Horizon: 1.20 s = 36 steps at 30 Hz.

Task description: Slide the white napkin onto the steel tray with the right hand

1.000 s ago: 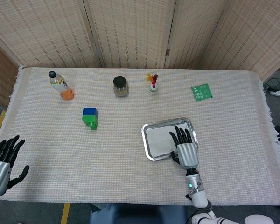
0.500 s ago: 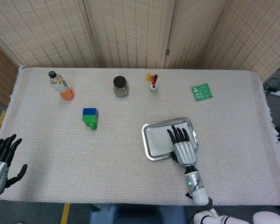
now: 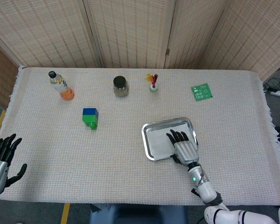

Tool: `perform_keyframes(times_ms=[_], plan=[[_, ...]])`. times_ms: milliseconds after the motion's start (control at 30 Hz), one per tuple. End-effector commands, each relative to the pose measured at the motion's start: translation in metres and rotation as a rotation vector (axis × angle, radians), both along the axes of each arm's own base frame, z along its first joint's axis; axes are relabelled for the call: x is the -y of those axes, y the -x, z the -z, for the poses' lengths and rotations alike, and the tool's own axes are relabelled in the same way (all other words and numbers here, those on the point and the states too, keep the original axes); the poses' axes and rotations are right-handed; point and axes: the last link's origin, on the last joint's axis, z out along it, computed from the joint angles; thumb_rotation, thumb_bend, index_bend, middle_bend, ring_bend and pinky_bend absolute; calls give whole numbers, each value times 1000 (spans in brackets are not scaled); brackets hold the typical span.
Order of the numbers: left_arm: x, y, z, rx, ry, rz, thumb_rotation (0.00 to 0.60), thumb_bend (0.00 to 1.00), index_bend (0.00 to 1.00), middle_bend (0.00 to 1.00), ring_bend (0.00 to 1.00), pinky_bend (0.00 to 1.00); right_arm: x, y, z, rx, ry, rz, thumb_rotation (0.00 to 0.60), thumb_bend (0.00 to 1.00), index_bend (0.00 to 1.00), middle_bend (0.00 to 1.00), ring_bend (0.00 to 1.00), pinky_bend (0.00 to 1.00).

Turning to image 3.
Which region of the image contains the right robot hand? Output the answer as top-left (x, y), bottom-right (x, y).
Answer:
top-left (166, 129), bottom-right (200, 167)

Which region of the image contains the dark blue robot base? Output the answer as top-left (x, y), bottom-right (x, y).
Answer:
top-left (88, 204), bottom-right (189, 224)

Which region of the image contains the stainless steel tray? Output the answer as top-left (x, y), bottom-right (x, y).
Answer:
top-left (141, 117), bottom-right (199, 161)

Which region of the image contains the green square packet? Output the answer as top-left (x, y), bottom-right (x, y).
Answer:
top-left (191, 83), bottom-right (214, 102)

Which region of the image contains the feather shuttlecock yellow and red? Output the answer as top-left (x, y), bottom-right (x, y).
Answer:
top-left (145, 73), bottom-right (159, 92)

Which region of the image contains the glass jar with black lid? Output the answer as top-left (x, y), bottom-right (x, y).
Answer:
top-left (112, 76), bottom-right (128, 97)

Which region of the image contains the white woven tablecloth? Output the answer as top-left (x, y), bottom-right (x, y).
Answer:
top-left (0, 66), bottom-right (280, 207)

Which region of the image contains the green and blue toy block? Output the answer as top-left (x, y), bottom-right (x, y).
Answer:
top-left (82, 107), bottom-right (99, 131)

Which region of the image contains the orange juice bottle black cap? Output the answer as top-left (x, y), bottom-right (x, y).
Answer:
top-left (48, 71), bottom-right (75, 101)

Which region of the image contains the beige woven folding screen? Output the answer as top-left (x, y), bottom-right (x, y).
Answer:
top-left (0, 0), bottom-right (280, 110)

